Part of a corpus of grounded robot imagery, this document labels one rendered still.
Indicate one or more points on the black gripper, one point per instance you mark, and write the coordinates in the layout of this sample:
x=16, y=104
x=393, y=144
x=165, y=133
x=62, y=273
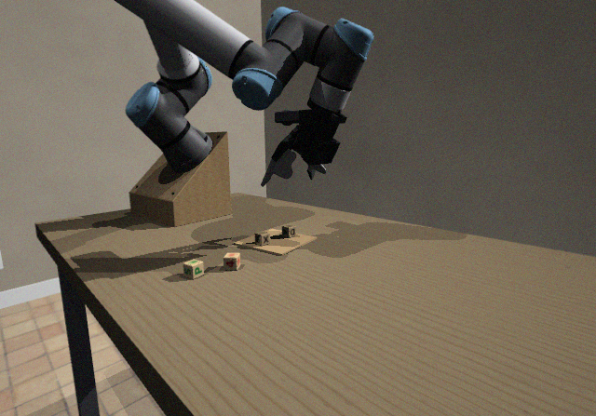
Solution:
x=313, y=141

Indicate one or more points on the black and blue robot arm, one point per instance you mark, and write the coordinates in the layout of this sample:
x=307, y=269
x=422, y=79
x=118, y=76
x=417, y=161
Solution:
x=194, y=35

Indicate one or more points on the beige mat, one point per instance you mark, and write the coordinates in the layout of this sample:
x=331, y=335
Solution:
x=279, y=245

